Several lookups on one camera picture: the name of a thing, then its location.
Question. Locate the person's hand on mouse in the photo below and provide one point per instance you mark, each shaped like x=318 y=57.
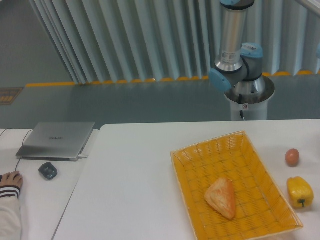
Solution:
x=12 y=181

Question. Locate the yellow wicker basket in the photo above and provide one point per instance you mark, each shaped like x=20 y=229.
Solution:
x=261 y=209

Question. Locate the yellow bell pepper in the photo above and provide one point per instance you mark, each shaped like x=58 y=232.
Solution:
x=300 y=192

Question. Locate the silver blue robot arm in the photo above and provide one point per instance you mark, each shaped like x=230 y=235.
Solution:
x=232 y=50

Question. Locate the white laptop plug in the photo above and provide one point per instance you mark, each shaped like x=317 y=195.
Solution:
x=83 y=156

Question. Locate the folding partition screen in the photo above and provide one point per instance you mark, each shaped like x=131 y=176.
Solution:
x=129 y=40

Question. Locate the brown egg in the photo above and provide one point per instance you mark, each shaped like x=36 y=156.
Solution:
x=292 y=157

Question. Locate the silver closed laptop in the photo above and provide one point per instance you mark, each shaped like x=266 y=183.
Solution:
x=62 y=141

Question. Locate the white sleeved forearm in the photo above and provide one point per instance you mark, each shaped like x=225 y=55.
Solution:
x=10 y=213

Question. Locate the triangular puff pastry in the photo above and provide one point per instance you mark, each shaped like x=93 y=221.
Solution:
x=221 y=197

